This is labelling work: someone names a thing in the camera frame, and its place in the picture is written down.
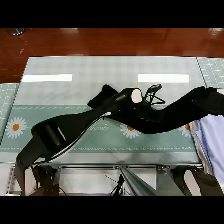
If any white garment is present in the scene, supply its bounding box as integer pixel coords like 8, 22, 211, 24
189, 119, 214, 176

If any lavender garment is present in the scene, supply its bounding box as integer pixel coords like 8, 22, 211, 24
195, 114, 224, 190

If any black garment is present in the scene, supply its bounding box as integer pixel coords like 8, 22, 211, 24
87, 83, 224, 135

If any silver frame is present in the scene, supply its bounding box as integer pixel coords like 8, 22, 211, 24
6, 162, 208, 197

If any black cable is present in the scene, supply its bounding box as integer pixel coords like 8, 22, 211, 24
105, 173, 127, 197

